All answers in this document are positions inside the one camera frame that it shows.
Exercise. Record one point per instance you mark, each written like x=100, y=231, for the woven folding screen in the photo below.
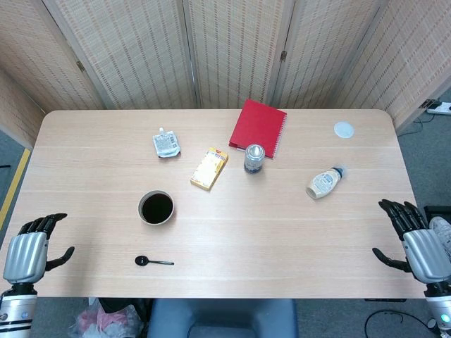
x=141, y=53

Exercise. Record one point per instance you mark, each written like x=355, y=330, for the blue and silver can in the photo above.
x=254, y=160

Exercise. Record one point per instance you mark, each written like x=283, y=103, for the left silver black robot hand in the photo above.
x=26, y=257

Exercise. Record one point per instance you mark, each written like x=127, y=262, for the cream squeeze bottle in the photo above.
x=322, y=183

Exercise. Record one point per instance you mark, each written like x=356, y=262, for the red spiral notebook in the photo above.
x=259, y=125

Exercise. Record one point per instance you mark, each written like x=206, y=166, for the yellow cardboard box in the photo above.
x=208, y=169

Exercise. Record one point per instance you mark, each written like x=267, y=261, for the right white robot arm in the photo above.
x=438, y=306

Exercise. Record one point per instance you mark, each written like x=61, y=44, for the small black spoon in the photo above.
x=141, y=261

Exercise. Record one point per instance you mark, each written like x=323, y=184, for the blue grey chair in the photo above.
x=222, y=317

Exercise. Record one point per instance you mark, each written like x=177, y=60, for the silver spout pouch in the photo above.
x=165, y=143

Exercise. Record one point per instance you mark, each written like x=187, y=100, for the white bowl with black inside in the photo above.
x=156, y=207

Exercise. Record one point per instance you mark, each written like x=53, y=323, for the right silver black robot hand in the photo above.
x=428, y=255

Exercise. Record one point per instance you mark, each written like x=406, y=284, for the white power strip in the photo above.
x=442, y=107

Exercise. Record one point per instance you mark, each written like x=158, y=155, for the pink clear plastic bag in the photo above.
x=105, y=320

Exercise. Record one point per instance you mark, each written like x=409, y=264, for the white grey sneaker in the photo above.
x=441, y=227

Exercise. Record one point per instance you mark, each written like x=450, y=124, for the white round lid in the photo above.
x=344, y=130

